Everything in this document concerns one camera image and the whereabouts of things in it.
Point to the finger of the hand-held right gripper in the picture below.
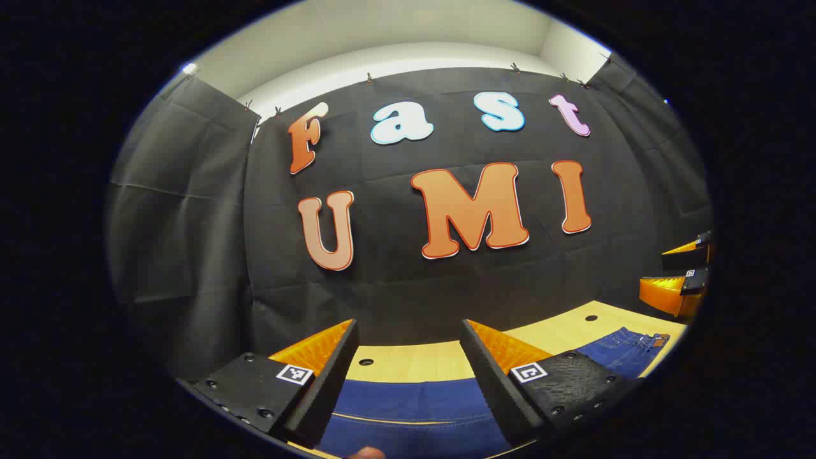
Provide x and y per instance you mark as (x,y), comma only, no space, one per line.
(685,258)
(669,293)

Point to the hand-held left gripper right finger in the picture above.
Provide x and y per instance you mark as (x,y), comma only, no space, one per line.
(488,376)

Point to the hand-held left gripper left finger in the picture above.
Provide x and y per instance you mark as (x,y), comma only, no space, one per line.
(331,376)

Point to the blue denim jeans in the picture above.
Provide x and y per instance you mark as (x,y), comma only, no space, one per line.
(414,408)

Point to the black backdrop cloth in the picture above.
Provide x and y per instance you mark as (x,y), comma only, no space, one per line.
(395,274)

